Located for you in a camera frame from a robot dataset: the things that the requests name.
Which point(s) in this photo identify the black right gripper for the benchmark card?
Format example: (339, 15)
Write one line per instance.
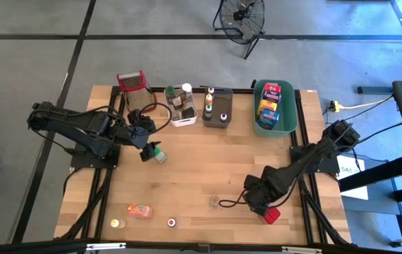
(261, 190)

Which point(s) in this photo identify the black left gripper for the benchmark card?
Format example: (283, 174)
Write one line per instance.
(148, 153)

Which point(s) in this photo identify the green black pepper tin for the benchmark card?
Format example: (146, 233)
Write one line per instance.
(160, 155)

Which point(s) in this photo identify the red square spice tin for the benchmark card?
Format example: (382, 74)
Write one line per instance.
(272, 216)

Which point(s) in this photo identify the cork-topped glass saffron jar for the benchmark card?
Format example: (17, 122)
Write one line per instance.
(214, 202)

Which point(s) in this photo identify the orange baking soda box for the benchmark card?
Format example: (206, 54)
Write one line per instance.
(139, 211)

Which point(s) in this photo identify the dark glass spice jar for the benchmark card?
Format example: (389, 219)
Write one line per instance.
(178, 101)

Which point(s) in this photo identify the red food colouring bottle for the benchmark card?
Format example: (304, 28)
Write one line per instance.
(171, 222)

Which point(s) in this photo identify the green food colouring bottle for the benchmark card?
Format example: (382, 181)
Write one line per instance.
(208, 110)

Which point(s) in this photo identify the orange food colouring bottle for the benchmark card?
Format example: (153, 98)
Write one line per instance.
(117, 223)

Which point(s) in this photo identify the yellow food colouring bottle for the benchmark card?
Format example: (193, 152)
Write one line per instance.
(208, 99)

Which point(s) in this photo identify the blue food colouring bottle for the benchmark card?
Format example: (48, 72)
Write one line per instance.
(223, 116)

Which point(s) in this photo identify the purple food colouring bottle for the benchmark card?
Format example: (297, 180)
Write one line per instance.
(211, 90)

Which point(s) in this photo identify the Rice Krispies cereal box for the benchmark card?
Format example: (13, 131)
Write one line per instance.
(268, 120)

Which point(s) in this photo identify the Corn Pops cereal box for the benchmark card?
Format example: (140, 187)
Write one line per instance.
(268, 106)

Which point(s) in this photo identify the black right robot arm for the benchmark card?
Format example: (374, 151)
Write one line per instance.
(310, 158)

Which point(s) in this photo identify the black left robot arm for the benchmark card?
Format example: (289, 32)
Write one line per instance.
(81, 123)

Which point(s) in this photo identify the white plastic bin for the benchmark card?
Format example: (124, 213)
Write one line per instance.
(183, 121)

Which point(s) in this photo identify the silver aluminium bar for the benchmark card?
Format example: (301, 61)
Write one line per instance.
(301, 249)
(106, 246)

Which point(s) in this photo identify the dark square spice container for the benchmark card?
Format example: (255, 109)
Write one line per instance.
(188, 113)

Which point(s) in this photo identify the grey translucent plastic bin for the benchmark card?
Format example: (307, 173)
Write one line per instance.
(222, 102)

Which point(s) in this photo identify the white paper sheet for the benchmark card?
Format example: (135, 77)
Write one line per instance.
(352, 183)

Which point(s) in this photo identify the teal plastic bin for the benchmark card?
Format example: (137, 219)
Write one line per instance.
(285, 113)

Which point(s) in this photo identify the black floor fan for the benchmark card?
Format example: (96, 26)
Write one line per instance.
(240, 16)

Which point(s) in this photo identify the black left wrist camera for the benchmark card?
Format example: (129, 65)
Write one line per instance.
(139, 118)

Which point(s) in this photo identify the black table edge frame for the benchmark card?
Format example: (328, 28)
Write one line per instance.
(298, 116)

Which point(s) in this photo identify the black frame beam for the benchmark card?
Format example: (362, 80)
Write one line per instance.
(381, 173)

